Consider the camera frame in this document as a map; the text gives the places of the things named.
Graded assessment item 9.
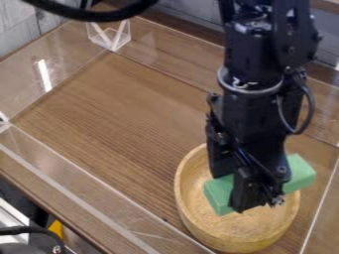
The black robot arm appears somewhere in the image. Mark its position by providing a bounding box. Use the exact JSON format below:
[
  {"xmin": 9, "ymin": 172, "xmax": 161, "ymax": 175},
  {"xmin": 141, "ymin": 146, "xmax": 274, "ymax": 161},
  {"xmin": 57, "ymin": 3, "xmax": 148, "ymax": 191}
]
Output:
[{"xmin": 204, "ymin": 0, "xmax": 321, "ymax": 215}]

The green rectangular block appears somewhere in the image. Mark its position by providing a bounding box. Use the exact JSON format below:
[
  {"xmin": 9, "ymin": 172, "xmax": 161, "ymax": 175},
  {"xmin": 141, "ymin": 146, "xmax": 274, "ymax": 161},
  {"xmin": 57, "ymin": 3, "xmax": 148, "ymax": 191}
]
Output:
[{"xmin": 204, "ymin": 154, "xmax": 316, "ymax": 216}]

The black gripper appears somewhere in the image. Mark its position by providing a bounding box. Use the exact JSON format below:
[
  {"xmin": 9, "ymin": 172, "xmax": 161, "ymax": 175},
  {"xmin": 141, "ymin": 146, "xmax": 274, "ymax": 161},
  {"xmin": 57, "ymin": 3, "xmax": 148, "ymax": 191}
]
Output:
[{"xmin": 205, "ymin": 87, "xmax": 314, "ymax": 213}]

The brown wooden bowl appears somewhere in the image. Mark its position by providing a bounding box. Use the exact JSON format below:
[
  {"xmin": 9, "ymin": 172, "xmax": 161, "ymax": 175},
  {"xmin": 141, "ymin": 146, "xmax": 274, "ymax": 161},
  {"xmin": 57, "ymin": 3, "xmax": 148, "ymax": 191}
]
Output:
[{"xmin": 173, "ymin": 144, "xmax": 300, "ymax": 254}]

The yellow warning sticker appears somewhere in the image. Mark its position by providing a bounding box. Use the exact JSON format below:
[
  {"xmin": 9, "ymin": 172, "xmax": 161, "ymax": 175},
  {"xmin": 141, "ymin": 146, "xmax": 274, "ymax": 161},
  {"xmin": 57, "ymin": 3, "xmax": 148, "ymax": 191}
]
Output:
[{"xmin": 47, "ymin": 219, "xmax": 65, "ymax": 239}]

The clear acrylic enclosure wall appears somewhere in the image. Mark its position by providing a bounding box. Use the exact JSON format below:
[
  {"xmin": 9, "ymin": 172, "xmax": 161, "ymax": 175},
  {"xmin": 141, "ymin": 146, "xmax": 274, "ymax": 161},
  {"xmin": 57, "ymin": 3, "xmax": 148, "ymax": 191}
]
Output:
[{"xmin": 0, "ymin": 11, "xmax": 339, "ymax": 254}]

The thick black hose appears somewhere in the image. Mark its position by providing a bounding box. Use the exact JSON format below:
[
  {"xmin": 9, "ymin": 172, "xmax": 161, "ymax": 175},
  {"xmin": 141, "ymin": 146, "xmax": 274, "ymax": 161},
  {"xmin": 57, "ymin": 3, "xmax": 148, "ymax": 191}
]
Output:
[{"xmin": 18, "ymin": 0, "xmax": 160, "ymax": 24}]

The black cable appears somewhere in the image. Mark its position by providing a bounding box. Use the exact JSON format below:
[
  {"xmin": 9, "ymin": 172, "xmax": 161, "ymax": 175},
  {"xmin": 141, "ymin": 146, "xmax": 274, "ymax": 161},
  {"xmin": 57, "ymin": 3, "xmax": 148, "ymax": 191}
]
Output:
[{"xmin": 0, "ymin": 225, "xmax": 67, "ymax": 254}]

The clear acrylic corner bracket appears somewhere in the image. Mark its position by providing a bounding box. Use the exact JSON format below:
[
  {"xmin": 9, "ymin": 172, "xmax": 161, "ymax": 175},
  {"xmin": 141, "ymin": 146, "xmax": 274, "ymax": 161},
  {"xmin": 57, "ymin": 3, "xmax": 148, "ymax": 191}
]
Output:
[{"xmin": 85, "ymin": 20, "xmax": 130, "ymax": 52}]

